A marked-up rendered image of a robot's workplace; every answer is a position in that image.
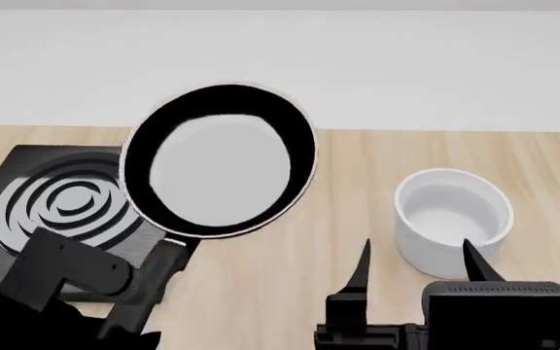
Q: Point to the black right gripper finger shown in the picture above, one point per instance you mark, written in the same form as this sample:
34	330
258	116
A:
479	266
358	284

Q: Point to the black frying pan grey base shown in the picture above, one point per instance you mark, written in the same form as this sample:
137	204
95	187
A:
221	171

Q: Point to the grey spiral burner coil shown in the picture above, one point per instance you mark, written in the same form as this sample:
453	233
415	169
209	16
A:
22	215

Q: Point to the white cylindrical pot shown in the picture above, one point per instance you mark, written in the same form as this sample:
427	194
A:
447	226

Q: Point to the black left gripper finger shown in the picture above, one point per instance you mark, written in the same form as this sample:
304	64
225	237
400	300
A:
136	295

